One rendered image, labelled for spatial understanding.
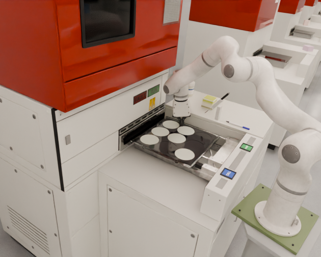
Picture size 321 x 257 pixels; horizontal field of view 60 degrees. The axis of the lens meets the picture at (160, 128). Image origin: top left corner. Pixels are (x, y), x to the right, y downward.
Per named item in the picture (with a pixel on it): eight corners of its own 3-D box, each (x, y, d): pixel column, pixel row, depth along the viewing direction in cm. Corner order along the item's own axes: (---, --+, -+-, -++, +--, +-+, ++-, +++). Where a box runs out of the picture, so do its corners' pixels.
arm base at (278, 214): (303, 216, 121) (321, 183, 112) (295, 245, 107) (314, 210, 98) (261, 196, 129) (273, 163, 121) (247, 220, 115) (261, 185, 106)
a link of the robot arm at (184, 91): (180, 98, 151) (191, 93, 156) (179, 74, 145) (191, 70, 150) (169, 94, 157) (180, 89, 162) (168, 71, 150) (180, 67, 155)
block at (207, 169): (201, 171, 134) (201, 165, 132) (203, 167, 136) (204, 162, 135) (216, 177, 130) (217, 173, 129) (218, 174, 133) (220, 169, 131)
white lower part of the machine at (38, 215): (4, 237, 193) (-25, 137, 152) (90, 177, 255) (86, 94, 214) (77, 298, 163) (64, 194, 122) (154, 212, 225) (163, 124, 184)
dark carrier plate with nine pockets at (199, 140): (132, 140, 149) (132, 139, 149) (166, 118, 175) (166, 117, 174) (189, 165, 134) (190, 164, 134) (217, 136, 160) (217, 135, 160)
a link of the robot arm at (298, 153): (314, 189, 108) (341, 136, 97) (287, 205, 98) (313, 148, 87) (287, 171, 117) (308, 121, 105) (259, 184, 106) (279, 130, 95)
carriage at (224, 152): (198, 176, 134) (199, 172, 133) (225, 144, 162) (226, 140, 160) (214, 183, 131) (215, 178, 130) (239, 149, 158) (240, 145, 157)
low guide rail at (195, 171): (134, 148, 156) (134, 143, 155) (136, 146, 158) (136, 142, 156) (217, 184, 135) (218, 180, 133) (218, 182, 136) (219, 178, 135)
